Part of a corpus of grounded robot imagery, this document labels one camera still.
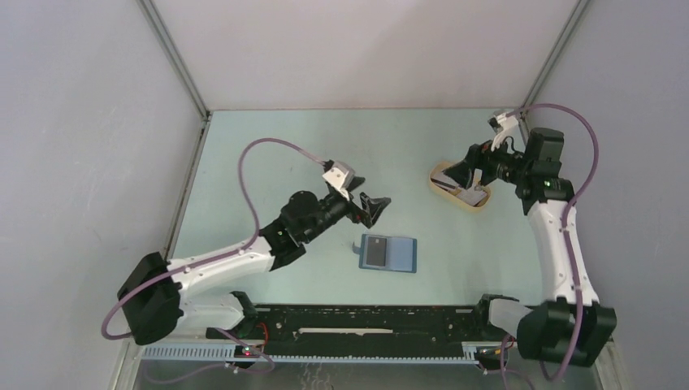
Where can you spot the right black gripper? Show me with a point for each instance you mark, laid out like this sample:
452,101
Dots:
478,156

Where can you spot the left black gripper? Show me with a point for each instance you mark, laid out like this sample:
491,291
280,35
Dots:
370,207

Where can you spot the black credit card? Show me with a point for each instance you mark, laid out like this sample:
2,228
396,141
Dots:
375,252

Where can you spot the blue card holder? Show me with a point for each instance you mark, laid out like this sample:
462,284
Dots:
401,254

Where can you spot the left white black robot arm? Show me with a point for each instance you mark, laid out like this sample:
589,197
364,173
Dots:
162,295

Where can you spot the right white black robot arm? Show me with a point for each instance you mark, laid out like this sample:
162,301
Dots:
548,203

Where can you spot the grey card in tray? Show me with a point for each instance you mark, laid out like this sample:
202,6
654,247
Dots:
472,196

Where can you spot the black striped card in tray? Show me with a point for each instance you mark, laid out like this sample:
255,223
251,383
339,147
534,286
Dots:
444,182

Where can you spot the beige oval tray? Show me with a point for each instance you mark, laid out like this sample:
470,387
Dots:
452,197

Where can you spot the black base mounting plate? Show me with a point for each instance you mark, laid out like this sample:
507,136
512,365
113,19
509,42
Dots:
398,331

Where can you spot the right controller board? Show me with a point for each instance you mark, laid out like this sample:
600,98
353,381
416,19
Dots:
493,353

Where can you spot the controller board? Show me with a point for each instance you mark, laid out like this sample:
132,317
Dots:
493,353
253,351

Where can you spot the left controller board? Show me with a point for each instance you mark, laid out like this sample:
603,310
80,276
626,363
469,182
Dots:
253,351

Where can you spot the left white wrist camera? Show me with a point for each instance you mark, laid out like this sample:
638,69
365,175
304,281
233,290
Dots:
338,176

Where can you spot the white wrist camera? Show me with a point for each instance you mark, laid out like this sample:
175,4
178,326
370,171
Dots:
338,176
504,124

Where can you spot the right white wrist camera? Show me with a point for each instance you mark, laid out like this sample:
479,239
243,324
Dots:
504,124

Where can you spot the white cable duct strip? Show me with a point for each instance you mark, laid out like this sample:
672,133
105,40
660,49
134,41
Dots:
188,352

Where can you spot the aluminium frame rail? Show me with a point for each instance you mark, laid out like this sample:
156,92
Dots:
547,324

